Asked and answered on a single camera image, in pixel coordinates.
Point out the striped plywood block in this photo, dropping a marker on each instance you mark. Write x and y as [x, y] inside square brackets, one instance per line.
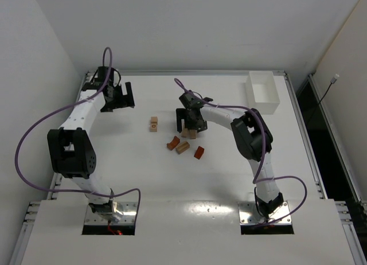
[182, 147]

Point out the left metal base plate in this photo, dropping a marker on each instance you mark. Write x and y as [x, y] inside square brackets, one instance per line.
[116, 213]

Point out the light long wood block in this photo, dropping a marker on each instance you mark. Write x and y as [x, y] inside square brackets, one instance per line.
[184, 133]
[192, 134]

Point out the wood cube with letter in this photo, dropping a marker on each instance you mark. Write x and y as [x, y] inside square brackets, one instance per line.
[153, 127]

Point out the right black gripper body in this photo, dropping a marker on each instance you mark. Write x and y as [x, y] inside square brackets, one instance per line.
[190, 116]

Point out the white perforated plastic box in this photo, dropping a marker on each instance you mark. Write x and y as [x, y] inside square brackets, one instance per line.
[261, 92]

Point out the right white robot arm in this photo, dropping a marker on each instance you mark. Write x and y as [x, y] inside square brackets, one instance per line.
[252, 137]

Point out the small light wood cube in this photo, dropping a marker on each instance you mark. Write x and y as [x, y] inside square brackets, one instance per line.
[154, 120]

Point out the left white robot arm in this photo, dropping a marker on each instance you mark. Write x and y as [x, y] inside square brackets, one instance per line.
[70, 148]

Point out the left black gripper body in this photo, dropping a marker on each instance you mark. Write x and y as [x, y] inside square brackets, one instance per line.
[119, 99]

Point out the reddish arch wood block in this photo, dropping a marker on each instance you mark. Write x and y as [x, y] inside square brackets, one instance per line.
[173, 144]

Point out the metal base plate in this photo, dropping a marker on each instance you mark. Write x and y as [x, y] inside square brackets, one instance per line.
[249, 215]
[116, 213]

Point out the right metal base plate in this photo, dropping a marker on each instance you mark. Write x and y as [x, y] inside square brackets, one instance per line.
[249, 215]

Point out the dark red wedge block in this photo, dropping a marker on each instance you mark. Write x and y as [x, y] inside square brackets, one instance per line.
[199, 152]

